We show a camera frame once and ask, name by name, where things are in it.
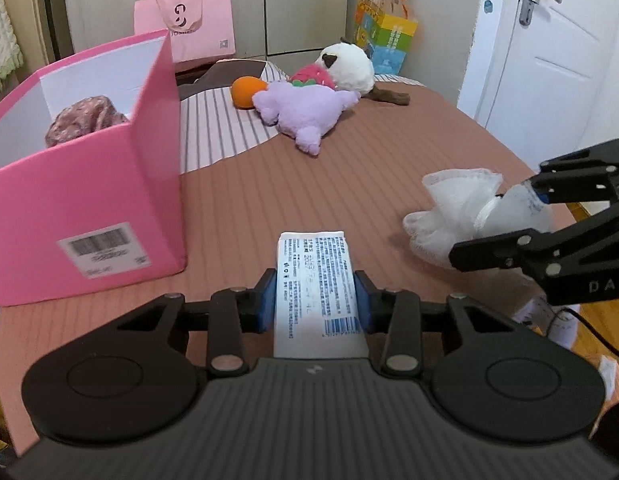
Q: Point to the pink tote bag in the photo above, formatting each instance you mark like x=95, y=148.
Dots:
x=204, y=20

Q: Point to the dark brown blanket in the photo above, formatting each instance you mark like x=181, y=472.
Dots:
x=224, y=77

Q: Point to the white plastic packet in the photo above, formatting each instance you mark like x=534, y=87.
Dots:
x=544, y=320

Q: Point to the white tissue pack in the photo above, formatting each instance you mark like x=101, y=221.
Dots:
x=314, y=285

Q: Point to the striped bed sheet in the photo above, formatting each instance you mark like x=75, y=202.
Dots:
x=214, y=125

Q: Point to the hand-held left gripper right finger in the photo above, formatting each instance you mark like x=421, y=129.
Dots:
x=363, y=302

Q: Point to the pink strawberry plush toy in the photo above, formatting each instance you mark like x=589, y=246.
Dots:
x=317, y=76

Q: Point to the pink cardboard box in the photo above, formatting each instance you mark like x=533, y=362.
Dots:
x=89, y=190

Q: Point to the pink floral cloth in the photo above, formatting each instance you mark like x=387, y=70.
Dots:
x=84, y=117

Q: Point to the grey three-door wardrobe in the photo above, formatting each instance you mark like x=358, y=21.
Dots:
x=289, y=0

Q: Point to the white door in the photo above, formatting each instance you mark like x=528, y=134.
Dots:
x=564, y=85

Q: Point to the orange plush toy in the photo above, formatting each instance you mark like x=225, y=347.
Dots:
x=244, y=91

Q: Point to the round blue sticker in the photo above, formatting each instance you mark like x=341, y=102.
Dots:
x=488, y=6

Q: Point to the colourful paper gift bag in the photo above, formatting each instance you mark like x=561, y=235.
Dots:
x=389, y=40

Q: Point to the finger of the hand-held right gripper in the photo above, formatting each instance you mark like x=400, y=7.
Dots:
x=539, y=195
x=489, y=252

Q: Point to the purple plush toy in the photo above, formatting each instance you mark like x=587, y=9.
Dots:
x=304, y=110

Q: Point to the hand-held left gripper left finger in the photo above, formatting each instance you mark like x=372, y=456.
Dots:
x=267, y=302

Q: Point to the white mesh cloth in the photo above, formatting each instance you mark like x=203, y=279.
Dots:
x=454, y=210

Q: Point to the white plush toy brown ears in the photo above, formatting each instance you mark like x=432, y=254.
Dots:
x=349, y=70

